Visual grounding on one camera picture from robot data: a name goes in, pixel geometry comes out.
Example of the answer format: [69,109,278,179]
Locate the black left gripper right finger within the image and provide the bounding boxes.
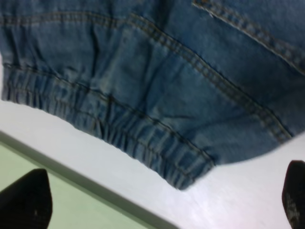
[282,160,305,229]

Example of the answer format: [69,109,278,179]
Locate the children's blue denim shorts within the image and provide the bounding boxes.
[0,0,305,190]

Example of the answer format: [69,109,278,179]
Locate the light green plastic tray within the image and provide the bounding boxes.
[0,132,177,229]

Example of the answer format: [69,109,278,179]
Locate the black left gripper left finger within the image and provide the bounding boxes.
[0,168,52,229]

